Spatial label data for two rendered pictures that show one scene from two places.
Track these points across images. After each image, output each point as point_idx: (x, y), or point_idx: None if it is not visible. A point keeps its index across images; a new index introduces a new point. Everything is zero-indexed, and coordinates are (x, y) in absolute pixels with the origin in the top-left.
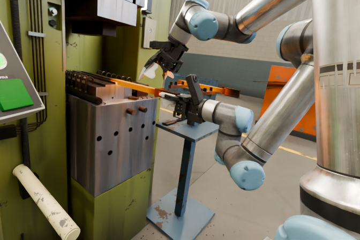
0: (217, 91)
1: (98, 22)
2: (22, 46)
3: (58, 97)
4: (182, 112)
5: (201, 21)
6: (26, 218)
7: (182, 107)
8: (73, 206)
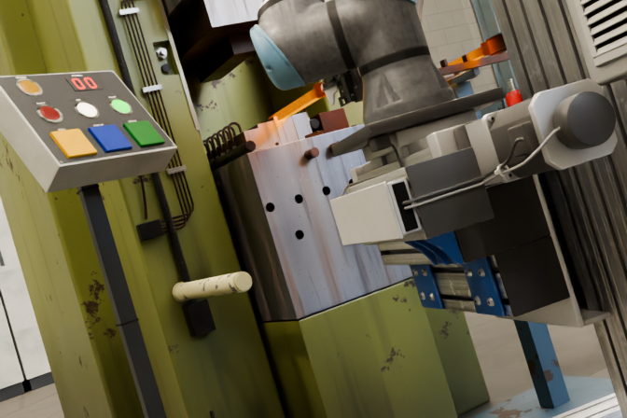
0: (477, 56)
1: (224, 41)
2: None
3: (201, 174)
4: (345, 91)
5: None
6: (211, 384)
7: (342, 84)
8: (285, 383)
